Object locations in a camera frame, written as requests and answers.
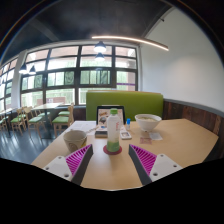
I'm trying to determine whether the large black-framed window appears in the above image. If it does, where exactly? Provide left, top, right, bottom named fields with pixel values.
left=0, top=44, right=138, bottom=109

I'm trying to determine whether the group of pendant lamps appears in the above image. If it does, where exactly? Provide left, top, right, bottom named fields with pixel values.
left=18, top=40, right=108, bottom=75

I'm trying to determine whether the black-framed menu display stand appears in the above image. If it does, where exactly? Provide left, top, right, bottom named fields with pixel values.
left=96, top=105, right=126, bottom=127

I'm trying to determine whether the white ceramic bowl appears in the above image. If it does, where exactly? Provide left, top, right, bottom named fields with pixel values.
left=134, top=113, right=163, bottom=132

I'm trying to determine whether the white printed paper sheet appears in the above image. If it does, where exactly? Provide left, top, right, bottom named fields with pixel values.
left=69, top=120, right=98, bottom=134

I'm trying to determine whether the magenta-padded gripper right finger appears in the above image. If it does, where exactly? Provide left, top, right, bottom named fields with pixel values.
left=128, top=143, right=184, bottom=186

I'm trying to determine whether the white paper packet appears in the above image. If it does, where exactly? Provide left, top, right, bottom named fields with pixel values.
left=148, top=131, right=164, bottom=141

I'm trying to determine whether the light wooden dining table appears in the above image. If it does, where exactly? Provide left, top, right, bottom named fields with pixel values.
left=31, top=102, right=64, bottom=110

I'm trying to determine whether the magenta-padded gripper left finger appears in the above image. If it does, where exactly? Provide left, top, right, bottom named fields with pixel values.
left=43, top=143, right=94, bottom=186

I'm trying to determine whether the group of green-seated wooden chairs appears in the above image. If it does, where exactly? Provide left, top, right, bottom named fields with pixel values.
left=0, top=103, right=76, bottom=136

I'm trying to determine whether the small white flat device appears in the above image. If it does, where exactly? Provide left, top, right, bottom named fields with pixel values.
left=120, top=130, right=133, bottom=141

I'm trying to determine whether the green-capped white drink bottle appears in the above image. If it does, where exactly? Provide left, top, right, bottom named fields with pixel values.
left=106, top=108, right=122, bottom=154

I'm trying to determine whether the reddish brown sachet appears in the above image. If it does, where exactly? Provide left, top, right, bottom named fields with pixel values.
left=139, top=136, right=153, bottom=145

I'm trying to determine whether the green upholstered bench backrest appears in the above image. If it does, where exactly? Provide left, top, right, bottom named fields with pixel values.
left=85, top=90, right=164, bottom=122

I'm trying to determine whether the flat round red coaster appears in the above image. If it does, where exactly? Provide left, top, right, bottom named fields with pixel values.
left=102, top=144, right=123, bottom=156

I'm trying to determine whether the long curved light strip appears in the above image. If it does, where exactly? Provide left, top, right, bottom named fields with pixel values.
left=91, top=35, right=170, bottom=52

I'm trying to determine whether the patterned beige cup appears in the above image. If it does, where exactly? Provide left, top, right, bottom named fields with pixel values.
left=63, top=129, right=88, bottom=154

